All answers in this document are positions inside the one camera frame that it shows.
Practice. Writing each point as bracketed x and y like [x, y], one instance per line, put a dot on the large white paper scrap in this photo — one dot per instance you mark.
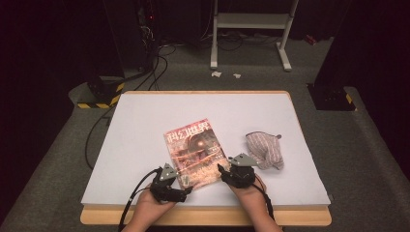
[216, 74]

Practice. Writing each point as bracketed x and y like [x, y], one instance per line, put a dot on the person's left hand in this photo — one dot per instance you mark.
[151, 206]

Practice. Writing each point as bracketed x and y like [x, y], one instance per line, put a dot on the white metal stand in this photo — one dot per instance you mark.
[251, 20]

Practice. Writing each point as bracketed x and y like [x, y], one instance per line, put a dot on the person's right hand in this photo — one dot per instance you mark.
[249, 196]

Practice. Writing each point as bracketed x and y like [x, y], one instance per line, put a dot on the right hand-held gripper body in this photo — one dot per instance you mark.
[240, 175]

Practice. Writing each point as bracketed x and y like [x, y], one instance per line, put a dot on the black base with yellow corner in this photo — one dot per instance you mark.
[332, 98]

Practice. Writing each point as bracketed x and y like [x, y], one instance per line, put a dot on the black equipment rack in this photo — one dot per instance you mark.
[148, 32]

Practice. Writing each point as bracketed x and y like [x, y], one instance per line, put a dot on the small white paper scrap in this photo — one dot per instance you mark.
[237, 76]

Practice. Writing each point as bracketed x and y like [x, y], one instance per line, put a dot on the small red thing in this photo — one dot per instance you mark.
[311, 39]

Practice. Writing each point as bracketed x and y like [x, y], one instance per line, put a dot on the white table mat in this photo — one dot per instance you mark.
[145, 135]

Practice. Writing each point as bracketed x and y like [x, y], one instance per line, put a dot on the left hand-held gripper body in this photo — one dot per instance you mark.
[164, 185]

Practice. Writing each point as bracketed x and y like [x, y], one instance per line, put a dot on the wooden table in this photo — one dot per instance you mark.
[206, 216]

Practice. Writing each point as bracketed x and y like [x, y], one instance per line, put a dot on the magazine with reddish cover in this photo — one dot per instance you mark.
[196, 151]

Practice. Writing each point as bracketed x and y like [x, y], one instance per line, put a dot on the black base with yellow stripes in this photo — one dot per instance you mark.
[103, 93]

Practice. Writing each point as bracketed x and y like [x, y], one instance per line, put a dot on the purple striped fluffy cloth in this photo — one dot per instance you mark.
[266, 150]

